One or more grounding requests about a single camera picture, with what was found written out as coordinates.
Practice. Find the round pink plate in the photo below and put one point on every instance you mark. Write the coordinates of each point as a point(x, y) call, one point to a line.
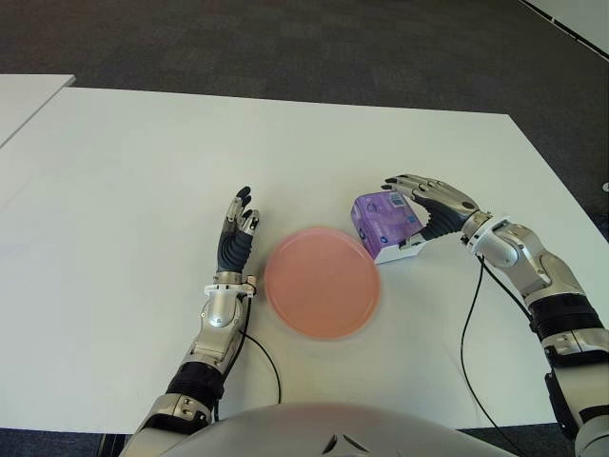
point(322, 283)

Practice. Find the silver robot torso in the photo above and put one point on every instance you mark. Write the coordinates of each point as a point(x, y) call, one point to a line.
point(285, 428)

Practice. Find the purple white tissue paper pack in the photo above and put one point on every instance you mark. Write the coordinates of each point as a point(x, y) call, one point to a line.
point(380, 224)

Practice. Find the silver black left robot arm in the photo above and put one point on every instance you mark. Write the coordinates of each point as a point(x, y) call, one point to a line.
point(221, 314)

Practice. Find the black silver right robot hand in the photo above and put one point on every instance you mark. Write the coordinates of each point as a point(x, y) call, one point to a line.
point(442, 209)

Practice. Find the white side table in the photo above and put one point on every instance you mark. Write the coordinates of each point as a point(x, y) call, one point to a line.
point(26, 97)

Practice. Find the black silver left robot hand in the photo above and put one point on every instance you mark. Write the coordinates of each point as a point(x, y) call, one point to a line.
point(234, 247)

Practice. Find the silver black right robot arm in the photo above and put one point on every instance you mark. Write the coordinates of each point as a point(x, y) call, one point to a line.
point(547, 295)

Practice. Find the white table with dark edge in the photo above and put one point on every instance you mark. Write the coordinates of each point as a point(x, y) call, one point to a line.
point(587, 16)

